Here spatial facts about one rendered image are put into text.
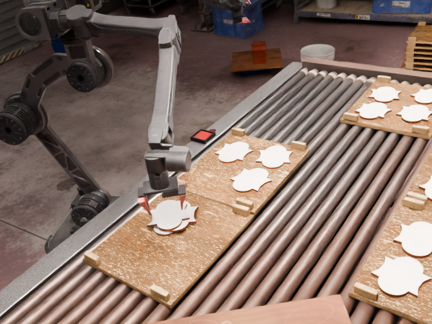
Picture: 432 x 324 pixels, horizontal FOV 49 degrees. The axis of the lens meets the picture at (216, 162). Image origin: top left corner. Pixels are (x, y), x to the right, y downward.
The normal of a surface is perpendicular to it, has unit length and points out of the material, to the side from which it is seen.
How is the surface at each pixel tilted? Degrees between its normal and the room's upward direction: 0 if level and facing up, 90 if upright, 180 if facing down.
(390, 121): 0
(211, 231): 0
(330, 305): 0
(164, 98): 25
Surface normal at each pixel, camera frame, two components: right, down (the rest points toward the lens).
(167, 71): -0.14, -0.52
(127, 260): -0.12, -0.83
